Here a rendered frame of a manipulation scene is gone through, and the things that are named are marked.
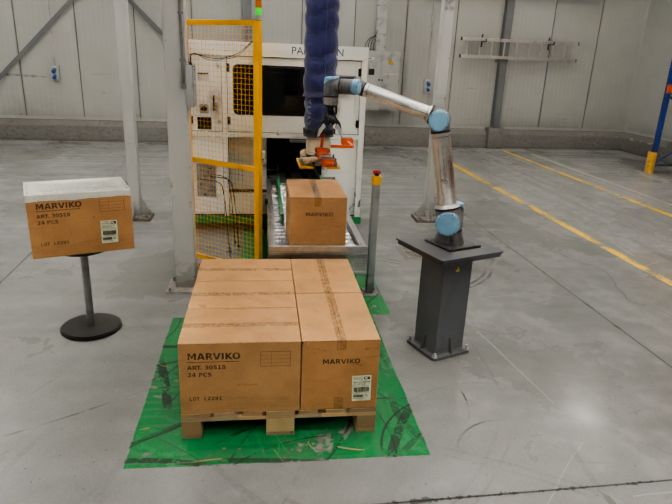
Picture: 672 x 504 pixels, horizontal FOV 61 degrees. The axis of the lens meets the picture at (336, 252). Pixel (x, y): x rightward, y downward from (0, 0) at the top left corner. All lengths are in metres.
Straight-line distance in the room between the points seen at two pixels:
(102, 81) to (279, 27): 3.72
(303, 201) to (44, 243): 1.65
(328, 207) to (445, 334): 1.17
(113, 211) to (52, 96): 9.35
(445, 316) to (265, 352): 1.42
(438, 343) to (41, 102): 10.73
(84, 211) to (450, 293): 2.37
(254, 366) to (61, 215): 1.65
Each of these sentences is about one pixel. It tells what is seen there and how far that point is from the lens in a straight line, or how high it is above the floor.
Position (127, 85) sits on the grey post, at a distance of 6.78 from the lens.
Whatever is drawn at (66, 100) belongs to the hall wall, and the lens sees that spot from 13.12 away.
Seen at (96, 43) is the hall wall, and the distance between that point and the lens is 12.91.
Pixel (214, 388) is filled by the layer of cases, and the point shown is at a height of 0.29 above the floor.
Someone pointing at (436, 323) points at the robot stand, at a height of 0.24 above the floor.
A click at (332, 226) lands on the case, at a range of 4.05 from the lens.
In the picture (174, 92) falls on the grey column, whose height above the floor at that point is 1.57.
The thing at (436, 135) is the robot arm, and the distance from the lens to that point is 3.46.
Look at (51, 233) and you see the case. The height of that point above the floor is 0.78.
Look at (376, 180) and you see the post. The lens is 4.54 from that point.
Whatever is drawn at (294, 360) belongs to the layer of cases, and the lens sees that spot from 2.92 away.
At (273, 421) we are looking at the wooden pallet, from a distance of 3.11.
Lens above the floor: 1.89
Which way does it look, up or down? 19 degrees down
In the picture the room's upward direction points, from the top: 2 degrees clockwise
